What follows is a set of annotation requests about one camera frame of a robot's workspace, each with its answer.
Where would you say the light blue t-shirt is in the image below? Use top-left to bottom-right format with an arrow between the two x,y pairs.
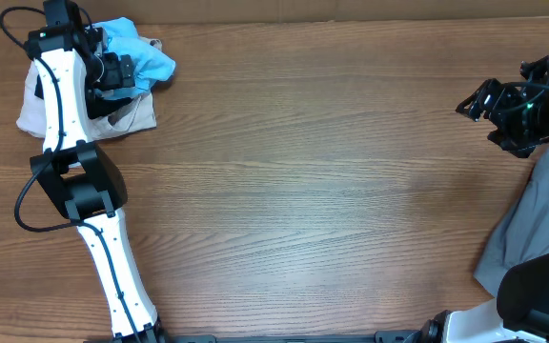
94,17 -> 176,100

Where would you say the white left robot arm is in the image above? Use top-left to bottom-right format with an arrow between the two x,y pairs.
22,0 -> 170,343

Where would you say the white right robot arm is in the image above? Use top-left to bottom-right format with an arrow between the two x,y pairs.
390,55 -> 549,342

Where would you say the black folded garment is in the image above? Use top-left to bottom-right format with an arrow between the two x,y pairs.
26,69 -> 133,121

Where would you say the beige folded garment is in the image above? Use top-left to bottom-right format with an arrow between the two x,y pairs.
16,37 -> 173,140

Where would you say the grey garment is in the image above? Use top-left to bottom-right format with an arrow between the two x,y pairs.
474,147 -> 549,296

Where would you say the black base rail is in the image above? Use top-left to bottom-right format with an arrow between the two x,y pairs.
101,327 -> 444,343

